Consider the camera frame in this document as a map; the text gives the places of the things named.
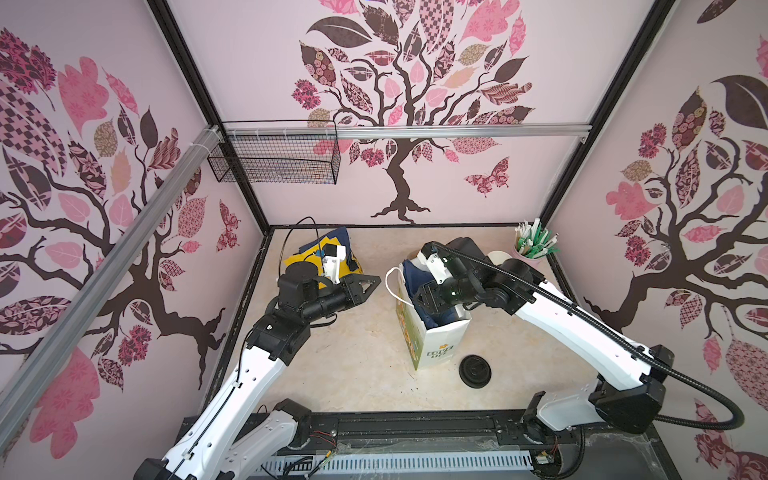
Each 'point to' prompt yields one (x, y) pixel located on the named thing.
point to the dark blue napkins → (341, 234)
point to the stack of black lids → (475, 371)
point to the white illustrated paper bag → (427, 347)
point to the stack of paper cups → (498, 257)
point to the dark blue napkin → (416, 276)
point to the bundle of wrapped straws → (533, 241)
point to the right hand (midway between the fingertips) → (423, 290)
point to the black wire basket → (298, 152)
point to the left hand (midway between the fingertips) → (381, 287)
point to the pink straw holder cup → (534, 262)
